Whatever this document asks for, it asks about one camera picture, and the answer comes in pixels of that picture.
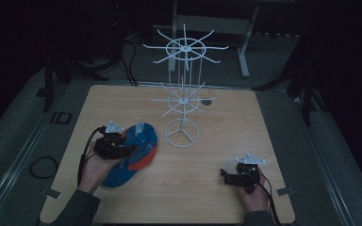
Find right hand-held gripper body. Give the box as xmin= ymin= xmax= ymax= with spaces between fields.
xmin=229 ymin=153 xmax=268 ymax=194

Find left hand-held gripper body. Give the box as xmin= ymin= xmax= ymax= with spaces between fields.
xmin=93 ymin=120 xmax=127 ymax=161

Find person's right hand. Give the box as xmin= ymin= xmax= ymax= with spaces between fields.
xmin=238 ymin=168 xmax=271 ymax=214

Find person's left hand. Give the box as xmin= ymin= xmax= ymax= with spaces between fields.
xmin=77 ymin=141 xmax=124 ymax=195

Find grey tape piece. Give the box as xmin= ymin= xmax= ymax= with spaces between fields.
xmin=275 ymin=186 xmax=296 ymax=197
xmin=44 ymin=186 xmax=62 ymax=201

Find black tripod stand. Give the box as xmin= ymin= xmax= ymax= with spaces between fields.
xmin=42 ymin=51 xmax=110 ymax=113
xmin=252 ymin=59 xmax=328 ymax=127

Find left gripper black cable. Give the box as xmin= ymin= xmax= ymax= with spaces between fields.
xmin=76 ymin=125 xmax=107 ymax=188

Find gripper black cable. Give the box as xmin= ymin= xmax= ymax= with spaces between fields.
xmin=76 ymin=125 xmax=107 ymax=188
xmin=253 ymin=170 xmax=283 ymax=226

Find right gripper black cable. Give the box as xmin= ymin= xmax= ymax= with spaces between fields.
xmin=253 ymin=170 xmax=283 ymax=226

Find black rectangular floor bracket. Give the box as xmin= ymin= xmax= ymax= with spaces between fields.
xmin=49 ymin=110 xmax=74 ymax=125

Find white wire rack stand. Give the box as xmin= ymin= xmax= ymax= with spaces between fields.
xmin=142 ymin=23 xmax=230 ymax=149

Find black cable loop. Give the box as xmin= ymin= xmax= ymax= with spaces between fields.
xmin=28 ymin=155 xmax=59 ymax=180

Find black hanging cables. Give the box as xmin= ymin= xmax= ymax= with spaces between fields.
xmin=118 ymin=39 xmax=140 ymax=88

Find white metal desk frame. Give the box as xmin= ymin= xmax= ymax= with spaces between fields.
xmin=168 ymin=0 xmax=261 ymax=79

